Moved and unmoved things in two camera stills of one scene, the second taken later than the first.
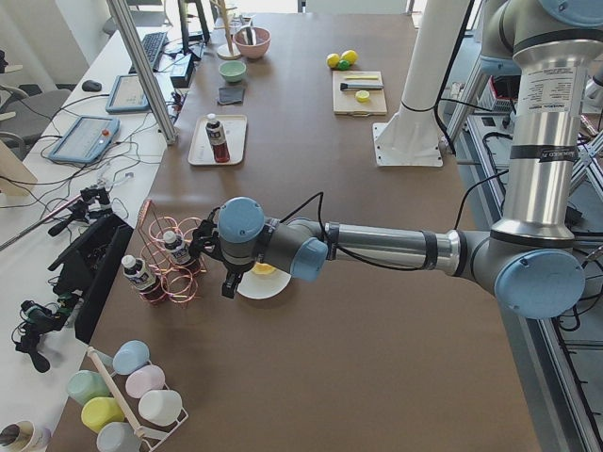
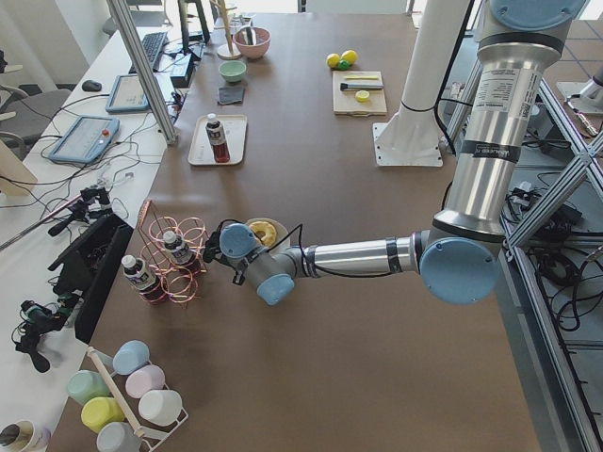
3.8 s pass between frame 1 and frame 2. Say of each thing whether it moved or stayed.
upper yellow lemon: stayed
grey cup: stayed
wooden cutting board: stayed
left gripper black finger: moved
